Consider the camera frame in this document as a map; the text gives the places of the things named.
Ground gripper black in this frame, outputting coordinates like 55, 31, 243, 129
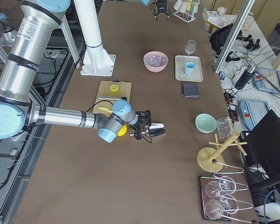
130, 110, 152, 140
150, 0, 170, 20

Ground metal ice scoop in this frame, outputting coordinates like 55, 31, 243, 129
142, 123, 166, 137

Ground pink bowl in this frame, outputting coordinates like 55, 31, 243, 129
143, 51, 168, 72

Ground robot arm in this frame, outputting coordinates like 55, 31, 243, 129
140, 0, 170, 20
0, 0, 151, 142

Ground pink cup on rack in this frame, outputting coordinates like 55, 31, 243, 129
174, 0, 188, 13

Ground white cup rack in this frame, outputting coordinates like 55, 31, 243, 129
173, 0, 200, 23

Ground ice cubes in bowl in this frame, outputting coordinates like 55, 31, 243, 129
144, 54, 167, 67

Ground light blue cup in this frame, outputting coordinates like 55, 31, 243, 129
184, 62, 195, 76

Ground metal muddler tool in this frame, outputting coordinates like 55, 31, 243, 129
98, 97, 127, 101

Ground yellow plastic knife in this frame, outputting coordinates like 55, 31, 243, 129
98, 107, 113, 113

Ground yellow lemon half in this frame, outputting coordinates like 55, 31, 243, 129
110, 84, 119, 92

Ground clear wine glass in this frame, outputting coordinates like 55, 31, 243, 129
185, 40, 196, 56

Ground wooden cutting board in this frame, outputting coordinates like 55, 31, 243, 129
92, 81, 132, 116

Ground cream serving tray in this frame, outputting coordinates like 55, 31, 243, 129
175, 55, 203, 82

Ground dark grey folded cloth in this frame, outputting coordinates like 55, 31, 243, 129
181, 83, 202, 98

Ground black backpack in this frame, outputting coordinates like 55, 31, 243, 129
210, 23, 233, 56

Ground mint green bowl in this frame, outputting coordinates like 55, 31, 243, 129
195, 113, 217, 133

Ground wooden glass stand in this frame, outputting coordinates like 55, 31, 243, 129
196, 132, 247, 173

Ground clear glass jar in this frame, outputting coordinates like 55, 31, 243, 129
217, 117, 234, 141

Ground black glass tray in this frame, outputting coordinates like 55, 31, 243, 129
198, 175, 259, 220

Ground black water bottle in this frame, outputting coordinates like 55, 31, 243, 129
235, 64, 257, 90

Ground upper lying wine glass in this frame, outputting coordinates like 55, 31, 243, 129
204, 176, 249, 199

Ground lying wine glass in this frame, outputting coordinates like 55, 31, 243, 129
204, 176, 249, 199
203, 194, 254, 223

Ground blue teach pendant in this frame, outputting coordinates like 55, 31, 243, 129
239, 99, 270, 131
253, 67, 280, 93

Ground lower lying wine glass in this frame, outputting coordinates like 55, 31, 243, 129
203, 194, 254, 223

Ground black monitor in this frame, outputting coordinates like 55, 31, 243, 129
245, 110, 280, 175

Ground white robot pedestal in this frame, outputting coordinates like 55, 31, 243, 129
74, 0, 116, 77

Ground aluminium frame post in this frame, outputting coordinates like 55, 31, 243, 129
214, 0, 255, 74

